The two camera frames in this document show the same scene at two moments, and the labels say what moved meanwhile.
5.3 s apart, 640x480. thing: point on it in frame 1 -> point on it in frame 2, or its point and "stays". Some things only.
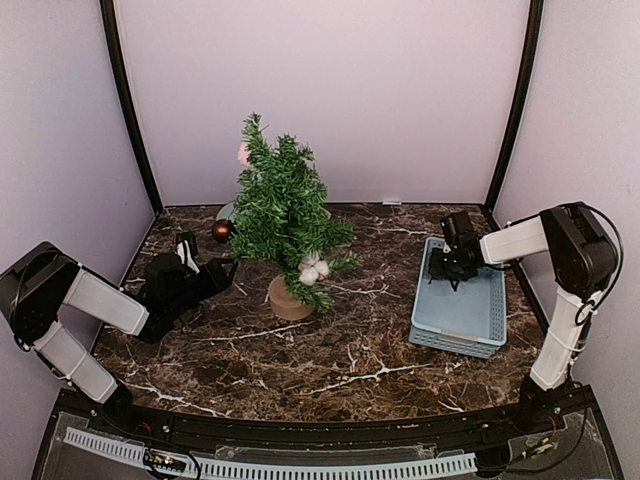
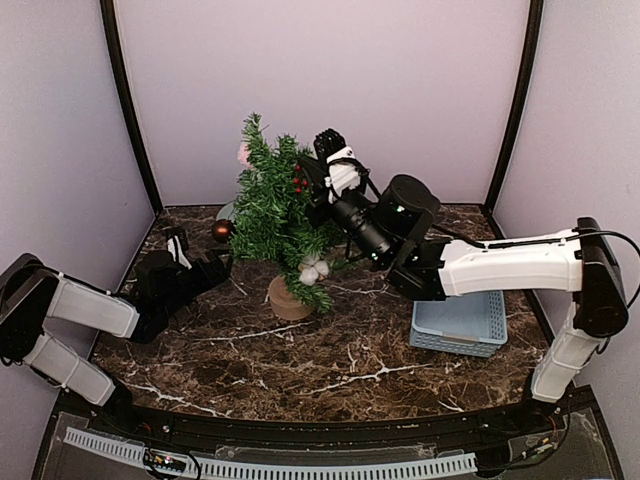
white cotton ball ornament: (312, 269) stays
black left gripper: (217, 281) -> (220, 274)
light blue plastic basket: (470, 319) stays
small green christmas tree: (283, 216) stays
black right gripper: (436, 269) -> (315, 171)
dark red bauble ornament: (222, 231) stays
